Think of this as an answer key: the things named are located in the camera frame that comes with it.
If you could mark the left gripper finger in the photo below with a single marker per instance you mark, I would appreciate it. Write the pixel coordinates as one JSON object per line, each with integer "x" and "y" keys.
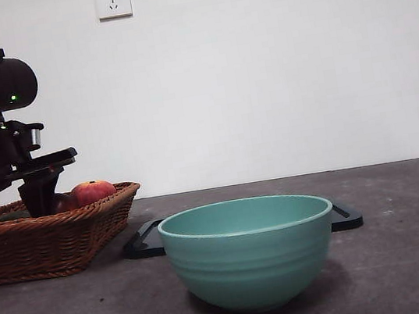
{"x": 40, "y": 198}

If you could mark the teal ceramic bowl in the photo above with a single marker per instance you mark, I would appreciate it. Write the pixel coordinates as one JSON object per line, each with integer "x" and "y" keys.
{"x": 251, "y": 265}

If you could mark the dark red plum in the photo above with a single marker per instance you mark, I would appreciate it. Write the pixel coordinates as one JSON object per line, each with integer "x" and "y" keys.
{"x": 67, "y": 202}

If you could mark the brown wicker basket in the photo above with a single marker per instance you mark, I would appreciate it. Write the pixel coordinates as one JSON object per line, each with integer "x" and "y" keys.
{"x": 49, "y": 244}

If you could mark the red apple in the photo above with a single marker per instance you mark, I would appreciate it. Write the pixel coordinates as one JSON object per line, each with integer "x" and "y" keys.
{"x": 94, "y": 191}

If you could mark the dark rectangular tray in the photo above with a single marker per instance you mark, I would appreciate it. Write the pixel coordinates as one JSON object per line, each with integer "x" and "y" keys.
{"x": 144, "y": 245}

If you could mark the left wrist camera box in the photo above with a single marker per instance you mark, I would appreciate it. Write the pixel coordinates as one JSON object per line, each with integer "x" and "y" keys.
{"x": 35, "y": 136}

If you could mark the white wall socket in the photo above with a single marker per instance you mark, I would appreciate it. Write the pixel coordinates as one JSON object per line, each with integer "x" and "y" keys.
{"x": 113, "y": 1}

